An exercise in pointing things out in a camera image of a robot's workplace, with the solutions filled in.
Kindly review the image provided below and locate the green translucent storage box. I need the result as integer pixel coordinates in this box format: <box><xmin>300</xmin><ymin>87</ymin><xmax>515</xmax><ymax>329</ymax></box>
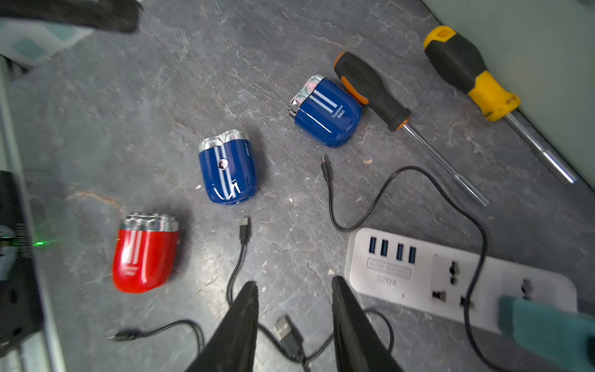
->
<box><xmin>425</xmin><ymin>1</ymin><xmax>594</xmax><ymax>186</ymax></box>

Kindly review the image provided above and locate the blue shaver near screwdriver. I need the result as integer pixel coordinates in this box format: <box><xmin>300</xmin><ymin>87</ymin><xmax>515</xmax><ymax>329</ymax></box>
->
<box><xmin>288</xmin><ymin>74</ymin><xmax>362</xmax><ymax>148</ymax></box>

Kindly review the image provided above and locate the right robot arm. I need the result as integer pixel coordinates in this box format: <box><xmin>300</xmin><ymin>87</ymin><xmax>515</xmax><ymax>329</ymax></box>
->
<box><xmin>1</xmin><ymin>170</ymin><xmax>401</xmax><ymax>371</ymax></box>

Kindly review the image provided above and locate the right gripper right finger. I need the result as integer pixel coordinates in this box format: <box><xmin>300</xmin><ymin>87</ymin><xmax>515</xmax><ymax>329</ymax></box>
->
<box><xmin>332</xmin><ymin>276</ymin><xmax>402</xmax><ymax>371</ymax></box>

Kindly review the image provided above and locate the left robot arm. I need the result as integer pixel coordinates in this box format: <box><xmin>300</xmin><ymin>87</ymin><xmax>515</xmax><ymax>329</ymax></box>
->
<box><xmin>1</xmin><ymin>0</ymin><xmax>143</xmax><ymax>33</ymax></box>

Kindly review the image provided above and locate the orange black screwdriver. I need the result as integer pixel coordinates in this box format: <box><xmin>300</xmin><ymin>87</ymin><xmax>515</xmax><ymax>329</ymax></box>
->
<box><xmin>334</xmin><ymin>51</ymin><xmax>490</xmax><ymax>207</ymax></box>

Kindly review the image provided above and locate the white power strip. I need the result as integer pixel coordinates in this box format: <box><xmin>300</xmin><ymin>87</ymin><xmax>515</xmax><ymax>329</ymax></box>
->
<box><xmin>345</xmin><ymin>228</ymin><xmax>577</xmax><ymax>333</ymax></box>

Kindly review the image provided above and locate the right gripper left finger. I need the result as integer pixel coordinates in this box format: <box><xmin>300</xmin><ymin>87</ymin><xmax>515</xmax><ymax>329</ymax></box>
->
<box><xmin>187</xmin><ymin>281</ymin><xmax>259</xmax><ymax>371</ymax></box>

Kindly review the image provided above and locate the yellow black screwdriver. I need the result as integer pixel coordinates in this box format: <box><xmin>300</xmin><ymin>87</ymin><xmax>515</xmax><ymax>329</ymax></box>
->
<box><xmin>423</xmin><ymin>26</ymin><xmax>578</xmax><ymax>184</ymax></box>

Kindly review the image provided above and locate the teal USB charger adapter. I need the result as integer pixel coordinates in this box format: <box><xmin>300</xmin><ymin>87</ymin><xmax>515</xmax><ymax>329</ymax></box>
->
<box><xmin>497</xmin><ymin>296</ymin><xmax>594</xmax><ymax>371</ymax></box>

